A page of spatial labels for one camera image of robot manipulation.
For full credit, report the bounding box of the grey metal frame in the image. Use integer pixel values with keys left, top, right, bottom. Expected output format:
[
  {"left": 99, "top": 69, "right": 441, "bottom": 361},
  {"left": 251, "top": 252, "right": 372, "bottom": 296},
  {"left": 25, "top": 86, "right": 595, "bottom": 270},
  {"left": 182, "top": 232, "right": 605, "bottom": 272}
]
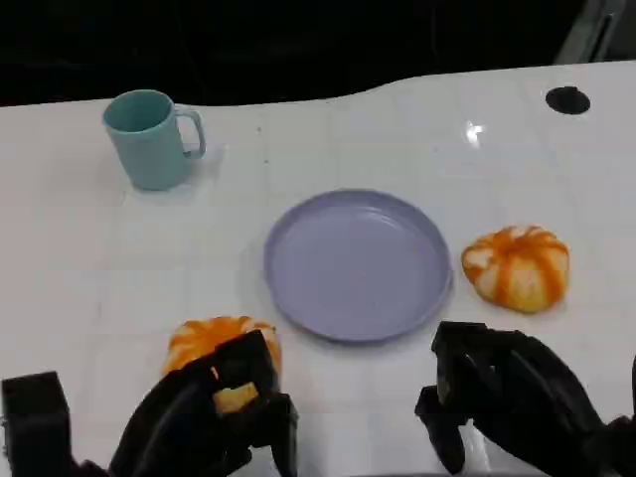
[{"left": 554, "top": 0, "right": 636, "bottom": 65}]

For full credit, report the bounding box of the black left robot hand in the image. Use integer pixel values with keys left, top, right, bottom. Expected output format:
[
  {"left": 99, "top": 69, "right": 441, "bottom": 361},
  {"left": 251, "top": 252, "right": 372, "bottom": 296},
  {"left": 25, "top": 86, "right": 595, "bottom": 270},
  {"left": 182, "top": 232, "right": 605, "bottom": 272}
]
[{"left": 107, "top": 329, "right": 300, "bottom": 477}]

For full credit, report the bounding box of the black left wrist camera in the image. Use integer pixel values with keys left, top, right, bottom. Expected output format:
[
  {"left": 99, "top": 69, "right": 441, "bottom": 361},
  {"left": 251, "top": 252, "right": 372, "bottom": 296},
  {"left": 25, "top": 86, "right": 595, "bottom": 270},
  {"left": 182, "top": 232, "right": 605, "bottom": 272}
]
[{"left": 1, "top": 371, "right": 74, "bottom": 471}]

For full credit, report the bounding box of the lilac plate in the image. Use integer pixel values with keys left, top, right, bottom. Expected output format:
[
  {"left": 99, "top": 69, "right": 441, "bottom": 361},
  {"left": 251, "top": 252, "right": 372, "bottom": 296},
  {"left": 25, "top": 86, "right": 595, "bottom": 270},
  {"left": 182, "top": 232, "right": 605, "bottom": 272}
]
[{"left": 262, "top": 188, "right": 455, "bottom": 345}]

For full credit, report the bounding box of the orange and white bread roll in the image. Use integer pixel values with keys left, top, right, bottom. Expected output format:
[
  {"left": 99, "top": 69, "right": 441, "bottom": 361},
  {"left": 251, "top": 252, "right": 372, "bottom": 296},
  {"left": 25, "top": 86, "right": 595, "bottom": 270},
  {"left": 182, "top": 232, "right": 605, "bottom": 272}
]
[
  {"left": 460, "top": 225, "right": 571, "bottom": 315},
  {"left": 162, "top": 315, "right": 284, "bottom": 416}
]

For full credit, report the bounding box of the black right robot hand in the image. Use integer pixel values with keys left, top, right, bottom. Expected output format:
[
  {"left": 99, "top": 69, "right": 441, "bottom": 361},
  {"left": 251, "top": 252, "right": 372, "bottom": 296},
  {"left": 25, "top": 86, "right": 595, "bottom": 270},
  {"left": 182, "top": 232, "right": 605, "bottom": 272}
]
[{"left": 414, "top": 321, "right": 611, "bottom": 477}]

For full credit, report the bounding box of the black table cable grommet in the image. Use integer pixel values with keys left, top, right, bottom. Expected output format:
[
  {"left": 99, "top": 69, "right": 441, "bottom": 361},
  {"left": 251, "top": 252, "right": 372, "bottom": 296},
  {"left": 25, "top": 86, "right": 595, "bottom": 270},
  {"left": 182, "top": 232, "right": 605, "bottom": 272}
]
[{"left": 545, "top": 85, "right": 592, "bottom": 116}]

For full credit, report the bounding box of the pale green mug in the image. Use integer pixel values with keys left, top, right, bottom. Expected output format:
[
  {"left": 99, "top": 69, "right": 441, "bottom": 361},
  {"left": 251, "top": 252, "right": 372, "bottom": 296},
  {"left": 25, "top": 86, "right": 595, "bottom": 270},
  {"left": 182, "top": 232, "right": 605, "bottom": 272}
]
[{"left": 101, "top": 88, "right": 208, "bottom": 192}]

